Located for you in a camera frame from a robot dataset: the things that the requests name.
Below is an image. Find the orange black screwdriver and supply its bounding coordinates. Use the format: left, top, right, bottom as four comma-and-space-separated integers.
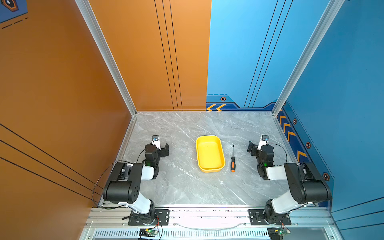
231, 145, 236, 173

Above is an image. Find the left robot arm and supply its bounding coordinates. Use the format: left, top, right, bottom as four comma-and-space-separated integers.
103, 143, 170, 225

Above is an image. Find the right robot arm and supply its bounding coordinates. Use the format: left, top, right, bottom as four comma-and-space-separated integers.
247, 141, 332, 225

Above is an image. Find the yellow plastic bin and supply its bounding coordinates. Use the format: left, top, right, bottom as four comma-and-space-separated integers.
196, 135, 226, 173

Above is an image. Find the right green circuit board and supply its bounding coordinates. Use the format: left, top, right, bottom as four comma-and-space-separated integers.
268, 229, 287, 240

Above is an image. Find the green circuit board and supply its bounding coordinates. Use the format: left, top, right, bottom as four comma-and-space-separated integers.
139, 229, 159, 239
268, 229, 287, 240

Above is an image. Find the left green circuit board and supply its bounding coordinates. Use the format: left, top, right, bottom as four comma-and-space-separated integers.
139, 229, 159, 239

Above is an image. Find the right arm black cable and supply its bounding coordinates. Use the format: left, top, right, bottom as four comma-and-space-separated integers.
268, 143, 289, 164

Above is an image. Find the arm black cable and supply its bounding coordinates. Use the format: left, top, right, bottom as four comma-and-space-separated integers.
268, 143, 289, 164
92, 148, 148, 210

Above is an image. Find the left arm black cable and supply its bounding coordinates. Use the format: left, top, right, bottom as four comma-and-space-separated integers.
92, 148, 148, 210

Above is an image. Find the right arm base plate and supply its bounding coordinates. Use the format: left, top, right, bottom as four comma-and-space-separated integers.
248, 209, 292, 226

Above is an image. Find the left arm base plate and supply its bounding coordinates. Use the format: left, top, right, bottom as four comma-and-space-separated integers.
128, 209, 170, 226

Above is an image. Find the aluminium front rail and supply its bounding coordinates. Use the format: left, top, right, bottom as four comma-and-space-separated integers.
80, 205, 343, 240

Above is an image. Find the left aluminium corner post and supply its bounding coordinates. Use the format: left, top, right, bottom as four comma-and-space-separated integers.
75, 0, 137, 117

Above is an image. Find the aluminium corner post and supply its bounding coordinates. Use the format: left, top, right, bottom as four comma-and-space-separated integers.
272, 0, 345, 117
75, 0, 137, 117

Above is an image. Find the right aluminium corner post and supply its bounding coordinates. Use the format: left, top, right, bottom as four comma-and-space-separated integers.
272, 0, 345, 117

